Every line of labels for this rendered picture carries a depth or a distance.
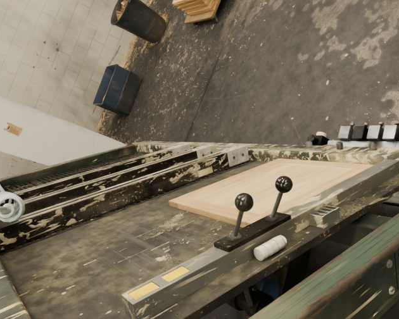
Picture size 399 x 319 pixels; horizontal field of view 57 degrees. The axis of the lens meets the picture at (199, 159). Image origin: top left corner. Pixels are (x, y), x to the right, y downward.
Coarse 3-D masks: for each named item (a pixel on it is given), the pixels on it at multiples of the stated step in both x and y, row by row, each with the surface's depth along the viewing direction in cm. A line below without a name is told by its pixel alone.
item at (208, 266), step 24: (384, 168) 110; (336, 192) 98; (360, 192) 103; (264, 240) 81; (192, 264) 73; (216, 264) 73; (240, 264) 77; (168, 288) 67; (192, 288) 70; (144, 312) 64
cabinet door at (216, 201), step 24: (264, 168) 144; (288, 168) 139; (312, 168) 133; (336, 168) 128; (360, 168) 122; (192, 192) 130; (216, 192) 126; (240, 192) 121; (264, 192) 116; (288, 192) 112; (312, 192) 107; (216, 216) 105; (264, 216) 96
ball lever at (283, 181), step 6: (276, 180) 79; (282, 180) 78; (288, 180) 78; (276, 186) 79; (282, 186) 78; (288, 186) 78; (282, 192) 79; (276, 204) 83; (276, 210) 83; (270, 216) 84; (276, 216) 85
